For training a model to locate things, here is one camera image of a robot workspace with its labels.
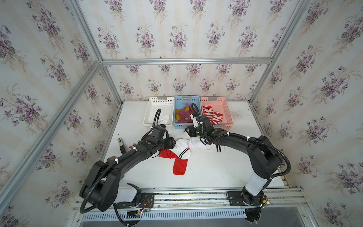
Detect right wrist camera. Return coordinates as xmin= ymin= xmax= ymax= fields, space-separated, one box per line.
xmin=191 ymin=113 xmax=199 ymax=128

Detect red white striped santa sock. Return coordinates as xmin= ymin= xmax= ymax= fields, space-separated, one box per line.
xmin=203 ymin=105 xmax=215 ymax=124

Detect brown plaid cylinder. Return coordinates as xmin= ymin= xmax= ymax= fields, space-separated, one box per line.
xmin=107 ymin=156 xmax=117 ymax=163

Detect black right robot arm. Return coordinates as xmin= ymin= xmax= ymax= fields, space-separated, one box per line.
xmin=186 ymin=103 xmax=291 ymax=206

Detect purple yellow sock front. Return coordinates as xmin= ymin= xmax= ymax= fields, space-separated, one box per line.
xmin=175 ymin=108 xmax=185 ymax=121

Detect small white ankle sock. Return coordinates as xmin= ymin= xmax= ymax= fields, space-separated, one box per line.
xmin=158 ymin=113 xmax=172 ymax=125

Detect small black tool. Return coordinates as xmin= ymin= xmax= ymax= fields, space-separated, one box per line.
xmin=117 ymin=138 xmax=126 ymax=155

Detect blue plastic basket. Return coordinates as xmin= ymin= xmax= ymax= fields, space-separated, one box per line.
xmin=174 ymin=96 xmax=201 ymax=130

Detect white plastic basket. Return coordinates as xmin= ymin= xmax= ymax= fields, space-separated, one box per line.
xmin=143 ymin=96 xmax=175 ymax=130

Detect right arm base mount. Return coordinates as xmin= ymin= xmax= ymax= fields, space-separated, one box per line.
xmin=226 ymin=190 xmax=270 ymax=207

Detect pink plastic basket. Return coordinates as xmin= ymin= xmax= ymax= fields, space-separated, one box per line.
xmin=200 ymin=96 xmax=233 ymax=130

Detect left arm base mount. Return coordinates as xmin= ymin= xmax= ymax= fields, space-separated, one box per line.
xmin=115 ymin=193 xmax=155 ymax=210

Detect plain red sock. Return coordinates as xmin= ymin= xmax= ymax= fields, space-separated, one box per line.
xmin=159 ymin=150 xmax=188 ymax=176

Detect white sock with black stripes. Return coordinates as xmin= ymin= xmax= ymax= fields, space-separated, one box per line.
xmin=171 ymin=138 xmax=191 ymax=160

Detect aluminium rail front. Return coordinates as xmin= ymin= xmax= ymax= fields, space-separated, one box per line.
xmin=141 ymin=187 xmax=308 ymax=210

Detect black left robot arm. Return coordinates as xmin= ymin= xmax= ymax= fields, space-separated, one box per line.
xmin=79 ymin=109 xmax=176 ymax=214

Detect purple striped sock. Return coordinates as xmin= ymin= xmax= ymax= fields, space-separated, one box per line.
xmin=176 ymin=104 xmax=193 ymax=124

